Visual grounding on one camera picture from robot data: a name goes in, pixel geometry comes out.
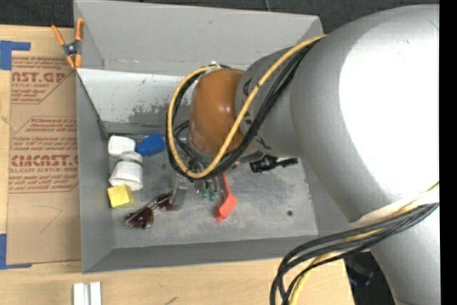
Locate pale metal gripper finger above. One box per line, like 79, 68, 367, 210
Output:
172, 174, 181, 208
179, 174, 189, 209

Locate red-orange plastic tool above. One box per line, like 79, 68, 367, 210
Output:
214, 172, 238, 224

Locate brown-lens sunglasses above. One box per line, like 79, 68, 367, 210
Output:
124, 190, 184, 231

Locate white bottle with green band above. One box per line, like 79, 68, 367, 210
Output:
108, 150, 145, 191

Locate blue plastic box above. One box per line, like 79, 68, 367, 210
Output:
135, 132, 166, 157

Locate yellow sponge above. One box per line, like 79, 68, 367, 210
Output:
106, 184, 136, 210

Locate grey metal bin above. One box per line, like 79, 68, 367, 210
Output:
73, 0, 353, 274

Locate white plastic box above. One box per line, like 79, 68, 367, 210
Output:
108, 134, 137, 157

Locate brown cardboard board, red print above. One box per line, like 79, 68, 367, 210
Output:
0, 24, 84, 271

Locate black cylinder on white bracket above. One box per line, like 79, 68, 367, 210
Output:
248, 156, 299, 174

